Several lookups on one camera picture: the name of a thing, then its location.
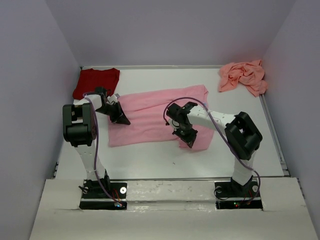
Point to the red folded t-shirt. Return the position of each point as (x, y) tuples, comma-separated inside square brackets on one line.
[(89, 79)]

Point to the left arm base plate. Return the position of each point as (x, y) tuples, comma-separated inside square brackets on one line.
[(94, 198)]

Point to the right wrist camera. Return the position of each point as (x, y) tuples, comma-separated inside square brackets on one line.
[(172, 123)]

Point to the pink t-shirt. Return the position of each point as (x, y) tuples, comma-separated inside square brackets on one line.
[(145, 113)]

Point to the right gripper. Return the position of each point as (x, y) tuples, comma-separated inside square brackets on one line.
[(190, 139)]

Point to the salmon crumpled t-shirt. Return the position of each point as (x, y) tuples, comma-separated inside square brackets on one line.
[(250, 74)]

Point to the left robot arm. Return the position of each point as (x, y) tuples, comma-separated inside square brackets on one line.
[(80, 129)]

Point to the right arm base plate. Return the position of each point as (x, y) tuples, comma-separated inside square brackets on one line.
[(228, 198)]

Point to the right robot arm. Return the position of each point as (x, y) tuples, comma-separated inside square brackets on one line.
[(238, 131)]

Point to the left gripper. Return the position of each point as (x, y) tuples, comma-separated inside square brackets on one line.
[(119, 117)]

